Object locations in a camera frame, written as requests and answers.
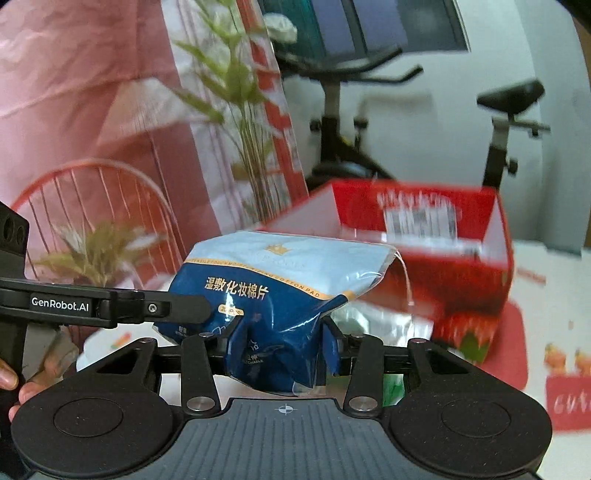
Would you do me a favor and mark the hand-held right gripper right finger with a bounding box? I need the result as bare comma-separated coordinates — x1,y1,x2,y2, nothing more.
321,318,468,416

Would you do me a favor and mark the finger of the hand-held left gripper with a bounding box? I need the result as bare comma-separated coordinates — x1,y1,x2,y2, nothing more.
110,291,214,325

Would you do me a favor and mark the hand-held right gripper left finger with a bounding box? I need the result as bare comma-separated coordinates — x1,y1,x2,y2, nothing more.
87,323,242,416

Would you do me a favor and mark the blue cotton pad packet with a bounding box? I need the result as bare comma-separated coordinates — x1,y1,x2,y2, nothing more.
152,230,411,398

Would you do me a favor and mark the red cardboard box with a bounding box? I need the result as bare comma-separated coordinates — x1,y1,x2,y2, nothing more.
257,180,515,365

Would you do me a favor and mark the person's left hand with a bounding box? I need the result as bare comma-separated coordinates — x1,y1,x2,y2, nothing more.
0,330,80,423

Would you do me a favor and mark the pink bamboo print curtain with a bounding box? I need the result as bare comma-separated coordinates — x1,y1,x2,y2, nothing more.
0,0,311,301

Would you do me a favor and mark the black exercise bike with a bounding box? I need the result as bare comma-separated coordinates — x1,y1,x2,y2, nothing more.
274,46,552,191

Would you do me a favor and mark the dark framed window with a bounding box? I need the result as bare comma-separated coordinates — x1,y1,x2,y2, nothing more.
257,0,472,62

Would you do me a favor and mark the red wire chair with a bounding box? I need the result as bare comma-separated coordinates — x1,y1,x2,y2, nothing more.
9,158,186,298

